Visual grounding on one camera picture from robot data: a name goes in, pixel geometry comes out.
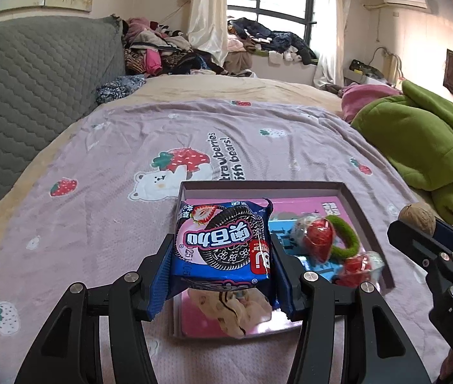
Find blue patterned cloth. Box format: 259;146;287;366
96;75;147;105

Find printed lilac bed sheet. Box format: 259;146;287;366
0;98;453;384

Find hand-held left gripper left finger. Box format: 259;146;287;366
14;234;176;384

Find blue strawberry cookie packet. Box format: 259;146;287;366
169;198;275;292

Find dark clothes on windowsill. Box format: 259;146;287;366
226;17;318;65

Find white wall cable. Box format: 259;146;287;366
370;46;405;84

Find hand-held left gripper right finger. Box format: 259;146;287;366
270;233;439;384

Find person's right hand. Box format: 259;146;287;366
438;350;453;382

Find green fleece blanket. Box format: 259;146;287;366
350;80;453;233

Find black yellow bag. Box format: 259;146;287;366
348;59;383;81

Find pile of mixed clothes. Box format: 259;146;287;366
122;16;255;76

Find green fuzzy hair ring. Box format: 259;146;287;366
324;214;361;259

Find cream satin curtain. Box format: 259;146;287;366
186;0;227;49

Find brown walnut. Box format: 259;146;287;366
398;203;437;241

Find pink blanket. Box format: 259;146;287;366
340;82;403;124

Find grey cardboard box tray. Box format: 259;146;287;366
169;180;396;340

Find white sheer curtain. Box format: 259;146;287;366
312;0;355;89

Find grey quilted headboard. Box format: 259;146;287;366
0;15;127;241

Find red white toy egg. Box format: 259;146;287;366
336;251;385;286
292;213;337;262

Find beige drawstring pouch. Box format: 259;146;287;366
188;286;273;337

